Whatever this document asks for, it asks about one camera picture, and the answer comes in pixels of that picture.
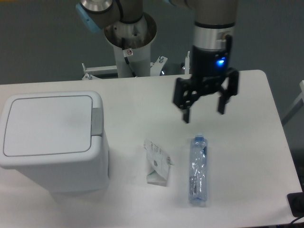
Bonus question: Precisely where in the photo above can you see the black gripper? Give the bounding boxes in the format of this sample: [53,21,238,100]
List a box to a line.
[172,35,239,124]

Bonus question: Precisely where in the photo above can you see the white plastic trash can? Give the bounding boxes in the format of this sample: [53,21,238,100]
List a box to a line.
[0,91,109,192]

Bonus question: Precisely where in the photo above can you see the black device at table corner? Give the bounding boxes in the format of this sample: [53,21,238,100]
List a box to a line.
[287,192,304,217]

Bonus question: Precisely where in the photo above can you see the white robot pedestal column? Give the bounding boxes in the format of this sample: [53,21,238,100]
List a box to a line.
[104,13,157,78]

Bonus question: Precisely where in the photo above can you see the clear plastic water bottle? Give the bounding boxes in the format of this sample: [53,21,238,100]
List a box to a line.
[188,134,208,207]

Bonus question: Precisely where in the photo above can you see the black cable on pedestal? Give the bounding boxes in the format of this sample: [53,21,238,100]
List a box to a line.
[122,37,138,78]

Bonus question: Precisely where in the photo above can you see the white frame at right edge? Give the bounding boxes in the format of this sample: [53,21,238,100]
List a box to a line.
[281,80,304,126]

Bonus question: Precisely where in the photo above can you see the crushed white milk carton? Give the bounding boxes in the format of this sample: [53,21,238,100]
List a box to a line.
[143,139,175,186]

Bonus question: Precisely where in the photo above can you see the white metal base frame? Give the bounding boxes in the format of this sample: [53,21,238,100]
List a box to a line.
[81,50,190,80]

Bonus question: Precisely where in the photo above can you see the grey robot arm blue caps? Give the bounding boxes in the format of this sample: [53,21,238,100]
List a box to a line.
[76,0,239,123]

